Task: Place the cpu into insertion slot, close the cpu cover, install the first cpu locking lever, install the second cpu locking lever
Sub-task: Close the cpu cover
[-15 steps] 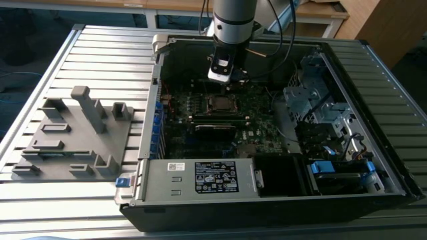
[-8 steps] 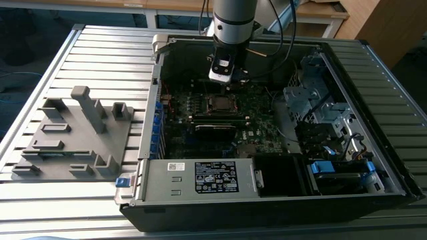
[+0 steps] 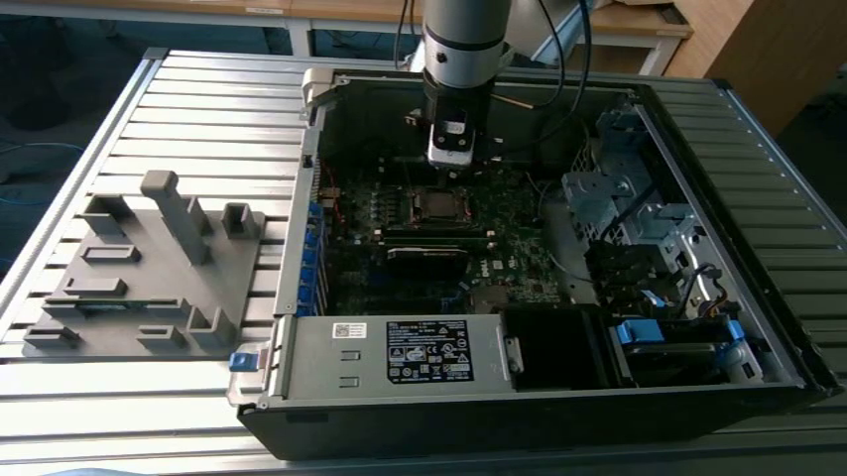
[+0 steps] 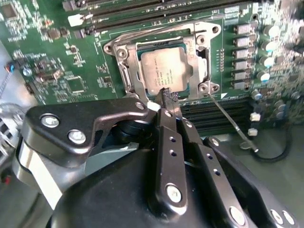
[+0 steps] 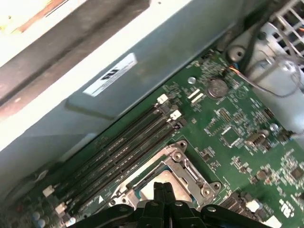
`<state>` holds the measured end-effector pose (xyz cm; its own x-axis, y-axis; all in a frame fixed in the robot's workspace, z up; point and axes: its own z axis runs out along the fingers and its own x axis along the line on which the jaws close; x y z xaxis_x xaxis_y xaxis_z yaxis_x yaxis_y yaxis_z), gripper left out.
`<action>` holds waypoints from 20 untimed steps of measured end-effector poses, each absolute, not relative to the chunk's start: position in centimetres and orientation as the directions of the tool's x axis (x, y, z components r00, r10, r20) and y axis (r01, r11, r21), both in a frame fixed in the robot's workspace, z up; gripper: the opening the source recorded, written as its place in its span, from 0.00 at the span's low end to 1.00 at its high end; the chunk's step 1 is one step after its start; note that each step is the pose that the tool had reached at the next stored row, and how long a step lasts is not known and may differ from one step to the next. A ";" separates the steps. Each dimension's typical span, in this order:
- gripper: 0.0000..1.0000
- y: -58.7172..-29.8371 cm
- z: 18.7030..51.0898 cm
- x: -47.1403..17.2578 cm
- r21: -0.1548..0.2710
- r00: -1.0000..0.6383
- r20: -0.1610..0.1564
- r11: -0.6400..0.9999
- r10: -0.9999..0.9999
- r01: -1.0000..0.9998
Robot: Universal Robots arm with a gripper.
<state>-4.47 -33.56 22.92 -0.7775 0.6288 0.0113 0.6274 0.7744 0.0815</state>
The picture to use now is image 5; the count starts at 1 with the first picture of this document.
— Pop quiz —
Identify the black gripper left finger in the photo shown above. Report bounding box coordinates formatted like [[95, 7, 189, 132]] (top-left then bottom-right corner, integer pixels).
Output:
[[75, 181, 165, 228]]

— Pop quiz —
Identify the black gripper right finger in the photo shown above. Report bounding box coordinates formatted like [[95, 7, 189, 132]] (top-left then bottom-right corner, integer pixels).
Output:
[[163, 182, 267, 228]]

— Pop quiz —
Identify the silver CPU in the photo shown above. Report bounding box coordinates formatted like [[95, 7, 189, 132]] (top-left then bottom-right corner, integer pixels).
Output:
[[133, 166, 190, 205]]

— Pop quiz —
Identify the CPU socket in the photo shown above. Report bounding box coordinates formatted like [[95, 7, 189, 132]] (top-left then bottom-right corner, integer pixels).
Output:
[[108, 140, 223, 209]]

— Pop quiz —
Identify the green motherboard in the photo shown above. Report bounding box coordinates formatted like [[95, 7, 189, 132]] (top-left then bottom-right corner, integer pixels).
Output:
[[23, 48, 304, 228]]

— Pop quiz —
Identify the internal USB port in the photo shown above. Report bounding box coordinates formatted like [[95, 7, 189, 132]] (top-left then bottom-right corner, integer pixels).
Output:
[[244, 132, 267, 148]]

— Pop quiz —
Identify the black square chip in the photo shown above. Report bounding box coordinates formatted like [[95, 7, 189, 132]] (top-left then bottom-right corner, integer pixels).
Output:
[[290, 166, 304, 181]]

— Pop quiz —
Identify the silver coin cell battery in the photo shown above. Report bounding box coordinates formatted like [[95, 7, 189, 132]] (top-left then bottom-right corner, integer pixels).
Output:
[[207, 78, 229, 98]]

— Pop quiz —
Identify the black open PC case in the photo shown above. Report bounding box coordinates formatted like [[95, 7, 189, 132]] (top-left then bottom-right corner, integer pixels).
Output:
[[0, 0, 304, 228]]

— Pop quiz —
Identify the white case sticker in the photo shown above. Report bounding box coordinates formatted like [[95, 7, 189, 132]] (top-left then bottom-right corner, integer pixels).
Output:
[[83, 52, 138, 97]]

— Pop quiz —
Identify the thick black cable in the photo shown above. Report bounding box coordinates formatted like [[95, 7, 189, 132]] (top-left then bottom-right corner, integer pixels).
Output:
[[242, 9, 269, 73]]

